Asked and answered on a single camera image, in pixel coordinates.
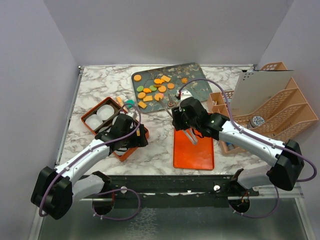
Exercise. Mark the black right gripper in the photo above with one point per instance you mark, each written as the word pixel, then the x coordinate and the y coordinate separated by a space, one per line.
pixel 177 113

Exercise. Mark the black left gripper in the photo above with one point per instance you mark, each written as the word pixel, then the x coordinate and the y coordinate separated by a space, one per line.
pixel 139 140

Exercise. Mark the orange cookie tin box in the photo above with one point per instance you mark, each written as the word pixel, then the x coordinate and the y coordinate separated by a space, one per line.
pixel 109 120

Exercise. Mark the silver metal tongs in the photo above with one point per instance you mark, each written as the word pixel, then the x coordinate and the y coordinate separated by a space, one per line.
pixel 178 119

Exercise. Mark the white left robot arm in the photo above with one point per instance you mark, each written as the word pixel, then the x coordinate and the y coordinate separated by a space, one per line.
pixel 56 188

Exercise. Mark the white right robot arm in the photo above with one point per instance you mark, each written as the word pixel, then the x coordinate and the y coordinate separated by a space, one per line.
pixel 284 161

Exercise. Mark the teal grey eraser block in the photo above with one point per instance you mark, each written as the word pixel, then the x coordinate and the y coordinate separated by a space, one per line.
pixel 130 103

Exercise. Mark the small orange wafer stick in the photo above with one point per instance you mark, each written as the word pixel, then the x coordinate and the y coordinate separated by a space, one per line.
pixel 120 101

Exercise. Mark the rectangular yellow biscuit front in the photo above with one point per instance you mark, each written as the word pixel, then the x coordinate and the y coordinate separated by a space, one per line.
pixel 142 105

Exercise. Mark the rectangular yellow biscuit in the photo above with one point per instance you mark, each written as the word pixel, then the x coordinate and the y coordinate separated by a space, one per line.
pixel 166 78
pixel 148 98
pixel 142 105

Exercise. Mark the white paper cupcake liner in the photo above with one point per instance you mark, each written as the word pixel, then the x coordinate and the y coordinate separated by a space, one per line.
pixel 93 121

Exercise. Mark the round biscuit cookie upper right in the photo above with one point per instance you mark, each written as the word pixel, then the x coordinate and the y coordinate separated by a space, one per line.
pixel 170 86

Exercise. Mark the round biscuit cookie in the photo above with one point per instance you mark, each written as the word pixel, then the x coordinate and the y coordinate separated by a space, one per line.
pixel 170 86
pixel 162 89
pixel 159 96
pixel 137 77
pixel 141 95

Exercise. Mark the round biscuit cookie left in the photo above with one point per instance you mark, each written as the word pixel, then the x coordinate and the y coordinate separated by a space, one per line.
pixel 141 95

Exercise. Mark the rectangular yellow biscuit middle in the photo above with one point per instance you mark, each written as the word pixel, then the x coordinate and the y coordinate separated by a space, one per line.
pixel 148 98

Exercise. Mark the round biscuit cookie centre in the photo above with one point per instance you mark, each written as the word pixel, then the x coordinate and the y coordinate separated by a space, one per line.
pixel 162 89

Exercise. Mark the round biscuit cookie front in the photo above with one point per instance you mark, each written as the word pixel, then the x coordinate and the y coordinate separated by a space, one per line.
pixel 159 96

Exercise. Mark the green macaron left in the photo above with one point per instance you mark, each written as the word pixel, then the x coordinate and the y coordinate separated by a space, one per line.
pixel 139 88

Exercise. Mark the green macaron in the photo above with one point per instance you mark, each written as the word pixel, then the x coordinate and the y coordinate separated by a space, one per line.
pixel 153 88
pixel 139 88

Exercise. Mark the orange fish cookie left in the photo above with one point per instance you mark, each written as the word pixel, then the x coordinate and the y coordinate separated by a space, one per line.
pixel 147 90

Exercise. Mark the orange fish cookie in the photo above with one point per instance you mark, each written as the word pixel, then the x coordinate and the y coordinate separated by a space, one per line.
pixel 158 81
pixel 147 90

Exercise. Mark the dark floral serving tray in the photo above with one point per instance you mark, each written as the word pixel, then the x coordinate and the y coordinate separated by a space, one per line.
pixel 180 75

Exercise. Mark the rectangular yellow biscuit upper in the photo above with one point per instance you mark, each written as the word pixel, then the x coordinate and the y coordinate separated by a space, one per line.
pixel 166 78

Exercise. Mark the orange tin lid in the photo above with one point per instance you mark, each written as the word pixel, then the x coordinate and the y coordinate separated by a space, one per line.
pixel 187 155

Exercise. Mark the green macaron right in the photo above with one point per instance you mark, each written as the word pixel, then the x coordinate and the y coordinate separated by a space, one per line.
pixel 153 88

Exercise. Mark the orange fish cookie upper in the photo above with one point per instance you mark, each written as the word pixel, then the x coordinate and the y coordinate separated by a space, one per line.
pixel 158 81

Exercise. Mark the round biscuit cookie far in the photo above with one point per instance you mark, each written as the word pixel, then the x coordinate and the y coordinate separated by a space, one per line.
pixel 137 77

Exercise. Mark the blue patterned round jar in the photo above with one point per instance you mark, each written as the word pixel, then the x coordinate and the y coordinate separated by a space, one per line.
pixel 255 122

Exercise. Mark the white perforated board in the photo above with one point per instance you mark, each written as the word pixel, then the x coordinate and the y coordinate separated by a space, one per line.
pixel 255 87

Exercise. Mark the peach plastic desk organizer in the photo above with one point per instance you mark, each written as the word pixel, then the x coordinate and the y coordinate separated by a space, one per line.
pixel 286 114

